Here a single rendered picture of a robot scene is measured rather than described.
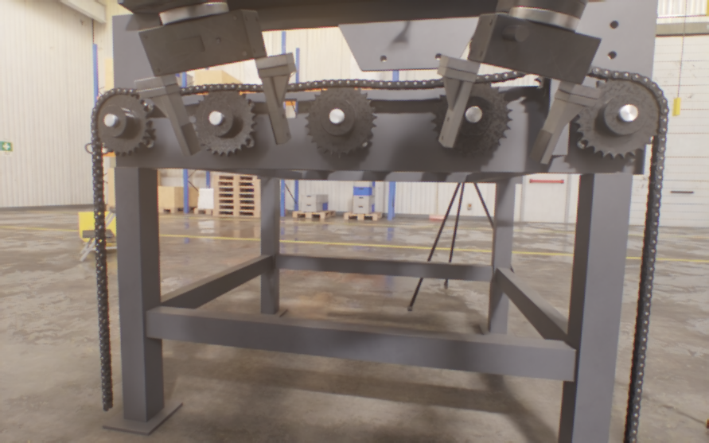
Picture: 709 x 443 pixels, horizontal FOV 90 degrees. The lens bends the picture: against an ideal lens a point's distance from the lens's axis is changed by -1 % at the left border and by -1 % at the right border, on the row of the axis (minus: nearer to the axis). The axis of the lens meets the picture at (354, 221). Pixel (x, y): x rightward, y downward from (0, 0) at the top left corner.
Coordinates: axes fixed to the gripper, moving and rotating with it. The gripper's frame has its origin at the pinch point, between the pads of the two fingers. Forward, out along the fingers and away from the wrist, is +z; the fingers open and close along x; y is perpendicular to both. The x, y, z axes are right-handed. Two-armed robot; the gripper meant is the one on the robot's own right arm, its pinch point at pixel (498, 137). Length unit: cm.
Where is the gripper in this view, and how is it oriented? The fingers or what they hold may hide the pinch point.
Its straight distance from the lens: 51.3
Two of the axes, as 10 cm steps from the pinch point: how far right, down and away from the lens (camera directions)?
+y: 0.8, 4.8, -8.7
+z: -1.8, 8.7, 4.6
